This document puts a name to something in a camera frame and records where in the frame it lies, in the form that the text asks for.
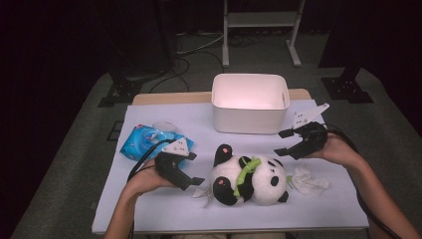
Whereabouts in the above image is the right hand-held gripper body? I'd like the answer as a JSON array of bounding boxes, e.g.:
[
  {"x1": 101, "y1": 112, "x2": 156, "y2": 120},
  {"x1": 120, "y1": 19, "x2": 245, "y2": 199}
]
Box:
[{"x1": 291, "y1": 102, "x2": 330, "y2": 160}]

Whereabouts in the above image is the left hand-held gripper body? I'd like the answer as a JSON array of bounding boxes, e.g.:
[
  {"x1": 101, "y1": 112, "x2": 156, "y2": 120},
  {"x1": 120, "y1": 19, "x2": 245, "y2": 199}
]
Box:
[{"x1": 153, "y1": 136, "x2": 190, "y2": 189}]

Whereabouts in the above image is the white wet wipe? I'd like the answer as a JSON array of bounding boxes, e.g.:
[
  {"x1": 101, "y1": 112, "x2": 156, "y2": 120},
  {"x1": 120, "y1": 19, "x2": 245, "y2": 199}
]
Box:
[{"x1": 291, "y1": 164, "x2": 330, "y2": 197}]

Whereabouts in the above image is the blue wet wipes pack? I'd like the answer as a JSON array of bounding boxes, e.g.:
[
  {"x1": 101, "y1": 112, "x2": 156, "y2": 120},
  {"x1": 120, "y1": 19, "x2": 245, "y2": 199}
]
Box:
[{"x1": 118, "y1": 120, "x2": 195, "y2": 163}]

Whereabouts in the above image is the panda plush toy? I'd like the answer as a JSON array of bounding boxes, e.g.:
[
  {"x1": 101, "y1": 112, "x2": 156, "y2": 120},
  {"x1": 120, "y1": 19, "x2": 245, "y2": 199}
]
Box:
[{"x1": 191, "y1": 142, "x2": 295, "y2": 208}]

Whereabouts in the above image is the person's left hand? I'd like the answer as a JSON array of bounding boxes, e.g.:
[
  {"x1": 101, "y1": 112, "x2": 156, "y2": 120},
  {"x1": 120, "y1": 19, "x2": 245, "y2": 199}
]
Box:
[{"x1": 124, "y1": 158, "x2": 177, "y2": 197}]

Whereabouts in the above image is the person's right hand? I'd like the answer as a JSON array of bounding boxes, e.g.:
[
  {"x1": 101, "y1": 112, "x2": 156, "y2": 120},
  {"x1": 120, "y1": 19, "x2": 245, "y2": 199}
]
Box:
[{"x1": 311, "y1": 131, "x2": 366, "y2": 167}]

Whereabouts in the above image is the white table sheet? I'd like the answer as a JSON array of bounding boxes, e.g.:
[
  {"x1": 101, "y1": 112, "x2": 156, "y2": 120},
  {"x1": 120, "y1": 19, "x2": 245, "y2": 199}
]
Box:
[{"x1": 91, "y1": 99, "x2": 370, "y2": 234}]

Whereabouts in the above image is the white storage box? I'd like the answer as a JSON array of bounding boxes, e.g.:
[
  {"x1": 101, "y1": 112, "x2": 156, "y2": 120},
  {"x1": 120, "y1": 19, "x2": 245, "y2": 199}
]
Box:
[{"x1": 210, "y1": 73, "x2": 292, "y2": 135}]

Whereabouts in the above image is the black metal stand base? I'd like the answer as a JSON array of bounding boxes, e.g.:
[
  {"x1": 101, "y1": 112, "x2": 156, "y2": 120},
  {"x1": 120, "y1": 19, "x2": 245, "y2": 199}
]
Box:
[
  {"x1": 97, "y1": 71, "x2": 167, "y2": 109},
  {"x1": 319, "y1": 64, "x2": 374, "y2": 105}
]

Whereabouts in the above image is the wooden table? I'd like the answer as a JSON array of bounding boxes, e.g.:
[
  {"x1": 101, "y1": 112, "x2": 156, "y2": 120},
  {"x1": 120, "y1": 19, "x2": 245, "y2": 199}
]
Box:
[{"x1": 131, "y1": 88, "x2": 314, "y2": 107}]

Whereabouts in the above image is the white metal stand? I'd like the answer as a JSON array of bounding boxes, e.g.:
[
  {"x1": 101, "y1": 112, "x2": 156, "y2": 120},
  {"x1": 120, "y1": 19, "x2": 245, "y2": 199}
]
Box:
[{"x1": 221, "y1": 0, "x2": 308, "y2": 69}]

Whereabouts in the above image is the left hand-held gripper cable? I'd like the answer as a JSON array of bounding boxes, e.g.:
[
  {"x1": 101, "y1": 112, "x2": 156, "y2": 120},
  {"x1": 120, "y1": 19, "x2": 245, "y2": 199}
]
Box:
[{"x1": 126, "y1": 137, "x2": 177, "y2": 239}]

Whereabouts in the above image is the hand-held gripper cable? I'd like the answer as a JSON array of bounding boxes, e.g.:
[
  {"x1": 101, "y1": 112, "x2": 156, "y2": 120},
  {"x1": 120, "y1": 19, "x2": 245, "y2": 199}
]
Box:
[
  {"x1": 322, "y1": 122, "x2": 403, "y2": 239},
  {"x1": 126, "y1": 137, "x2": 177, "y2": 239}
]

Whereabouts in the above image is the right hand-held gripper cable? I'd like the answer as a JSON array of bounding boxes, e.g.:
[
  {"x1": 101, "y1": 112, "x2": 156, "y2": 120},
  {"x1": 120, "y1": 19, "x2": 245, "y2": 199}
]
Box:
[{"x1": 322, "y1": 122, "x2": 403, "y2": 239}]

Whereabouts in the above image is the black floor frame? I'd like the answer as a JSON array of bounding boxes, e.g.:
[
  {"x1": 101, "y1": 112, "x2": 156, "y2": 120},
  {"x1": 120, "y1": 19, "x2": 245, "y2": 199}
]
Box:
[{"x1": 105, "y1": 120, "x2": 124, "y2": 142}]

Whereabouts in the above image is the black floor cable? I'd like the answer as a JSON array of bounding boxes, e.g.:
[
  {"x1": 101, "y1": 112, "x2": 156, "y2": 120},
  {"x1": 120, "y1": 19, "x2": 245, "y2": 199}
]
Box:
[{"x1": 147, "y1": 51, "x2": 225, "y2": 95}]

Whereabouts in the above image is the white floor cable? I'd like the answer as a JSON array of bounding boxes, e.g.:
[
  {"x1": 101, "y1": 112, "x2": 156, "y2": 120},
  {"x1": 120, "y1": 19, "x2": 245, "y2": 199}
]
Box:
[{"x1": 175, "y1": 32, "x2": 225, "y2": 57}]

